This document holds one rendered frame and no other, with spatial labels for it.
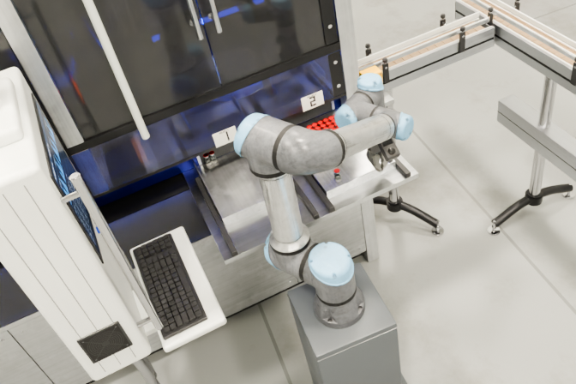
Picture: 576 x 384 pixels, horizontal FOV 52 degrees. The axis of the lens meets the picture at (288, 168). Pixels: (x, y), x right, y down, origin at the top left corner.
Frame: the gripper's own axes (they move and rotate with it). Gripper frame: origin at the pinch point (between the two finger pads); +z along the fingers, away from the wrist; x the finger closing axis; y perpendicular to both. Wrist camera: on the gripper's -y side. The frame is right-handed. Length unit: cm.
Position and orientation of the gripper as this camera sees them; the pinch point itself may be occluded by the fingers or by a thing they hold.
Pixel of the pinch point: (381, 170)
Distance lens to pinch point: 199.7
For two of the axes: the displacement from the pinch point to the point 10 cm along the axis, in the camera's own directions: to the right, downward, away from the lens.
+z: 1.7, 7.3, 6.6
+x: -9.0, 3.9, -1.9
